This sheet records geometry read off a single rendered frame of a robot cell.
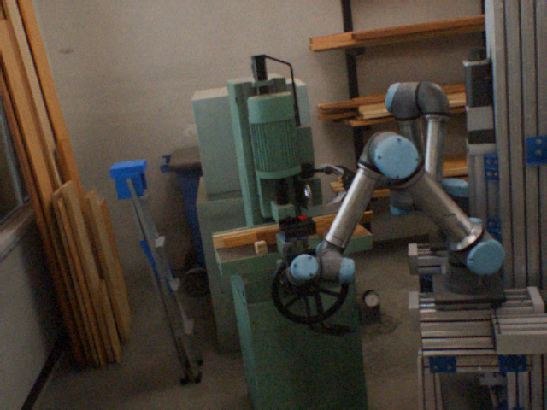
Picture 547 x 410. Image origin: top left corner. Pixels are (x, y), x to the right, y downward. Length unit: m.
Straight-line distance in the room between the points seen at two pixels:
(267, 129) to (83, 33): 2.63
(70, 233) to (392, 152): 2.20
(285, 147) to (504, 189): 0.81
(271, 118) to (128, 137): 2.56
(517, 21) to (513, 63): 0.13
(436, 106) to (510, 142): 0.34
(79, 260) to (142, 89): 1.58
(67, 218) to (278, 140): 1.54
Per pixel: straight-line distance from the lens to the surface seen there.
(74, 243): 3.77
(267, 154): 2.57
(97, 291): 3.90
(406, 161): 1.95
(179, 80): 4.89
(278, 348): 2.71
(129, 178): 3.27
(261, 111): 2.54
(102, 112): 4.99
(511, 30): 2.31
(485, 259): 2.12
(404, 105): 2.61
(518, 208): 2.42
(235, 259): 2.55
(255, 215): 2.87
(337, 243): 2.15
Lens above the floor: 1.75
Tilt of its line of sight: 15 degrees down
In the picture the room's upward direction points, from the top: 7 degrees counter-clockwise
